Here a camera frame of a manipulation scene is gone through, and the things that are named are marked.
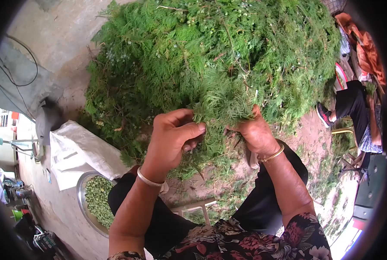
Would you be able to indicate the white appliance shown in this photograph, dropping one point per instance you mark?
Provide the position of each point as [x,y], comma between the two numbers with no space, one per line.
[3,146]

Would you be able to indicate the dark green metal box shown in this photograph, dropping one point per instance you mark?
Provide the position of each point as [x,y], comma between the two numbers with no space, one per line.
[370,185]

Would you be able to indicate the person's left fingers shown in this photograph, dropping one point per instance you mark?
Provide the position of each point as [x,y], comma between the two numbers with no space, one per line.
[192,145]

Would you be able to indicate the pile of green cypress branches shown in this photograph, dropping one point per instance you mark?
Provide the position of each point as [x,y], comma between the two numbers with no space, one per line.
[196,48]

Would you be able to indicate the person's left hand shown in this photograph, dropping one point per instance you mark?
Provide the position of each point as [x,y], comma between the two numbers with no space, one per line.
[166,146]

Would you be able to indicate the person's right hand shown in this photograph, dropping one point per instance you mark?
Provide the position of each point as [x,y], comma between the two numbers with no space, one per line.
[256,136]

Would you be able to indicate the round metal basin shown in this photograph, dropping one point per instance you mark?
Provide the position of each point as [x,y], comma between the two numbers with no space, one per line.
[81,198]

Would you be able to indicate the green cypress sprig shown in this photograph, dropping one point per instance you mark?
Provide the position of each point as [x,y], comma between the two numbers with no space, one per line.
[222,104]

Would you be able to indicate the person's right thumb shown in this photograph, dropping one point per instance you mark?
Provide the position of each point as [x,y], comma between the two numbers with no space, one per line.
[256,111]

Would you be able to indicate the orange cloth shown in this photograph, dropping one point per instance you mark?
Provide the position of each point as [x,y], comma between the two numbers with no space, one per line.
[368,55]

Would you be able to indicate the person's left index finger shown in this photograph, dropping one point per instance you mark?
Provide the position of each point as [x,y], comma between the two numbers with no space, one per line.
[175,114]

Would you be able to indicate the white woven sack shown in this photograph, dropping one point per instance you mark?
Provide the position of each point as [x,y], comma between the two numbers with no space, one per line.
[80,152]

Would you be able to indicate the heap of green seeds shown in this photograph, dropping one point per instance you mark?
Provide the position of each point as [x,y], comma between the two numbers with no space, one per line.
[97,198]

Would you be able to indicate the dark grey cloth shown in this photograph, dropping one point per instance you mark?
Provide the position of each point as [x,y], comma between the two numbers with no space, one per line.
[47,120]

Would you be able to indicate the person's left thumb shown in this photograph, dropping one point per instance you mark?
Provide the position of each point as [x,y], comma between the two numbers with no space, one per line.
[193,130]

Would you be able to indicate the yellow metal stool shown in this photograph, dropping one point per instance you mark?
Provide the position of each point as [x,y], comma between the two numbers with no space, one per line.
[342,131]

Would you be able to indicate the person's right fingers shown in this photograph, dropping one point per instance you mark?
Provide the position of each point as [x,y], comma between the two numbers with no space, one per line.
[234,130]

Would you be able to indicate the low wooden stool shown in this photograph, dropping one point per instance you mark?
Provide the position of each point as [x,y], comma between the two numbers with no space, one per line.
[196,206]

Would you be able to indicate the person's body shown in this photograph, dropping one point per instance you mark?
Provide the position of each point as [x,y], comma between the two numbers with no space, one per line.
[245,242]

